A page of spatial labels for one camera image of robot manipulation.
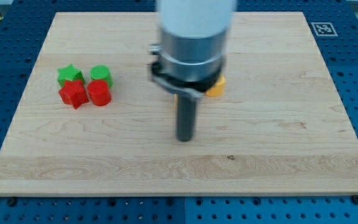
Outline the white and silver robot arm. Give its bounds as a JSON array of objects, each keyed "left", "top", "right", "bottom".
[{"left": 150, "top": 0, "right": 237, "bottom": 98}]

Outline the yellow hexagon block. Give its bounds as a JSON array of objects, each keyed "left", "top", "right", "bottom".
[{"left": 205, "top": 74, "right": 226, "bottom": 97}]

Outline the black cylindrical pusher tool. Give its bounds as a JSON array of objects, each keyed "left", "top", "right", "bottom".
[{"left": 176, "top": 95, "right": 198, "bottom": 142}]

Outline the red cylinder block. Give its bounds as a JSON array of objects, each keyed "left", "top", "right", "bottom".
[{"left": 87, "top": 80, "right": 111, "bottom": 106}]

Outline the wooden board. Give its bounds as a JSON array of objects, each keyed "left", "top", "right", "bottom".
[{"left": 0, "top": 12, "right": 358, "bottom": 197}]

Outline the green cylinder block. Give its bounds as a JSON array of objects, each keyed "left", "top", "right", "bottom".
[{"left": 90, "top": 65, "right": 114, "bottom": 88}]

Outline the red star block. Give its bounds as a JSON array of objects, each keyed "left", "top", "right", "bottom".
[{"left": 58, "top": 80, "right": 90, "bottom": 110}]

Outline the green star block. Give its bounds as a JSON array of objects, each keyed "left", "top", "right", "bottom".
[{"left": 57, "top": 64, "right": 85, "bottom": 87}]

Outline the white fiducial marker tag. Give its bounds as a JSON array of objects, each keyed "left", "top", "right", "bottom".
[{"left": 311, "top": 22, "right": 337, "bottom": 37}]

